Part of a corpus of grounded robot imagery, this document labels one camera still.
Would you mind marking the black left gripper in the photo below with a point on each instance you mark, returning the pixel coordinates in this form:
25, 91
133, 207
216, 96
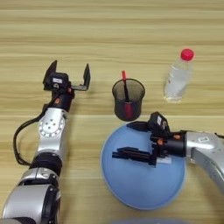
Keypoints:
64, 100

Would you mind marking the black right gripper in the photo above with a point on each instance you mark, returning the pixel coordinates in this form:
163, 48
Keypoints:
175, 145

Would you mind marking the red and black pen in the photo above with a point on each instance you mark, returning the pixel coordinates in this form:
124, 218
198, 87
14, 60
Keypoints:
124, 75

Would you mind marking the clear bottle with red cap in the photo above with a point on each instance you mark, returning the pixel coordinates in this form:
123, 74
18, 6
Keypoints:
178, 81

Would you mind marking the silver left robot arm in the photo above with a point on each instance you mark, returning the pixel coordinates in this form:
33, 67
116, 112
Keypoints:
52, 140

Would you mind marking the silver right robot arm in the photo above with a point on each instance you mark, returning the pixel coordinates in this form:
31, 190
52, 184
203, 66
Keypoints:
204, 148

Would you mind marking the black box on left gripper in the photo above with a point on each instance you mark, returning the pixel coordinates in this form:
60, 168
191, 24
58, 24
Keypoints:
58, 80

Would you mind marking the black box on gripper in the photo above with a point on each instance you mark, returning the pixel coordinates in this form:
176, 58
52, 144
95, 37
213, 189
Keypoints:
58, 80
159, 121

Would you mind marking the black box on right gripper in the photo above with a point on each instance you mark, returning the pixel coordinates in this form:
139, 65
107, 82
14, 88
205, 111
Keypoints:
159, 121

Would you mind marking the black mesh pen cup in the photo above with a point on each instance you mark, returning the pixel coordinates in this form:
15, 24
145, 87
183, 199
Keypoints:
137, 99

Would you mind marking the blue round plate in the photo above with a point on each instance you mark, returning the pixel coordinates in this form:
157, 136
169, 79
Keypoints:
140, 183

